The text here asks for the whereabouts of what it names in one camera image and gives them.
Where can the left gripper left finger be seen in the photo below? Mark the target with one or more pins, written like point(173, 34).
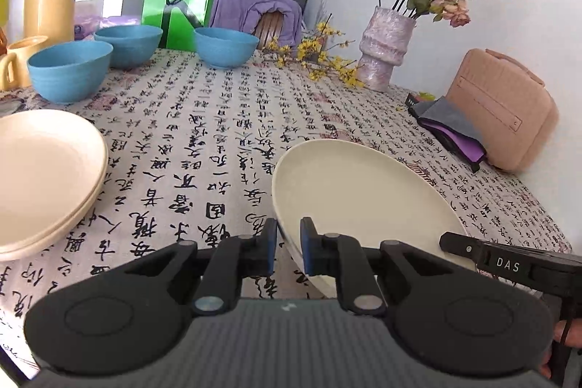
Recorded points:
point(223, 269)

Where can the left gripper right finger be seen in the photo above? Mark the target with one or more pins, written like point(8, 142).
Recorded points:
point(342, 258)

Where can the blue bowl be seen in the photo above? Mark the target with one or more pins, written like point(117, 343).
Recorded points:
point(70, 72)
point(133, 45)
point(224, 48)

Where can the person right hand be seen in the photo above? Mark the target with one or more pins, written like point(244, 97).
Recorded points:
point(569, 334)

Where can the calligraphy print tablecloth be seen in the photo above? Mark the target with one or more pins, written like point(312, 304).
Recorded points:
point(192, 151)

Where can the pink laptop case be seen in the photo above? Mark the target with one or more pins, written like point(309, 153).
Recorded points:
point(507, 104)

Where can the purple grey cloth pouch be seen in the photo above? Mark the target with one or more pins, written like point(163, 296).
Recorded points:
point(450, 127)

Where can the cream plate under stack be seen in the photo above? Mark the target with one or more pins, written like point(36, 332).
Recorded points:
point(60, 232)

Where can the yellow flower branch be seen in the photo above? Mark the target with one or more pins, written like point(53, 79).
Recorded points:
point(316, 55)

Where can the pink textured vase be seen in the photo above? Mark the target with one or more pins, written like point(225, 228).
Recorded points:
point(383, 46)

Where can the wooden chair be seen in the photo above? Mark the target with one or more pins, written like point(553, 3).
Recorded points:
point(269, 27)

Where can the purple blanket on chair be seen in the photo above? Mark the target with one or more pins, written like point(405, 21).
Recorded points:
point(244, 16)

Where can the purple tissue pack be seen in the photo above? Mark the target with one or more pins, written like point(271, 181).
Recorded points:
point(87, 25)

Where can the yellow mug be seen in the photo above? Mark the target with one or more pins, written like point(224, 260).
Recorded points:
point(14, 64)

